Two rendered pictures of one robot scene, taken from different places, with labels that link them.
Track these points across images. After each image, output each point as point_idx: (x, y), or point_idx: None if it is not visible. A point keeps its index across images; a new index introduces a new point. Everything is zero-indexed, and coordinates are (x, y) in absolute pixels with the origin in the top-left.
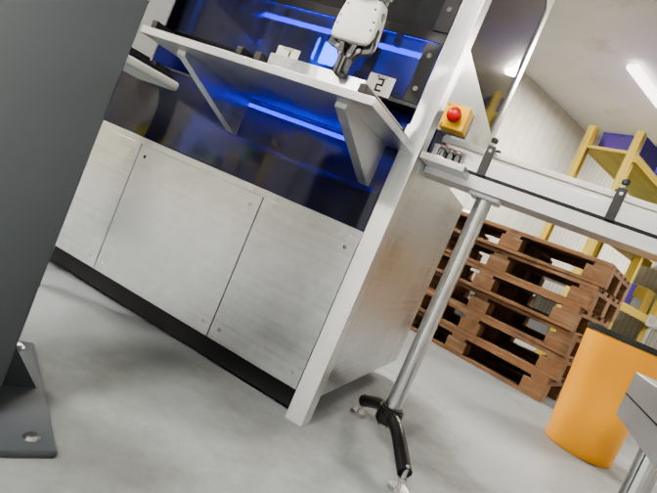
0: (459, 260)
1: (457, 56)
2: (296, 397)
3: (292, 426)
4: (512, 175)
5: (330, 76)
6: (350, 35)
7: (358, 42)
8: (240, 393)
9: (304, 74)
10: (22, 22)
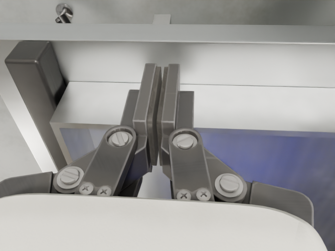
0: None
1: None
2: (166, 23)
3: (158, 7)
4: None
5: (211, 108)
6: (126, 224)
7: (54, 194)
8: (215, 7)
9: (331, 96)
10: None
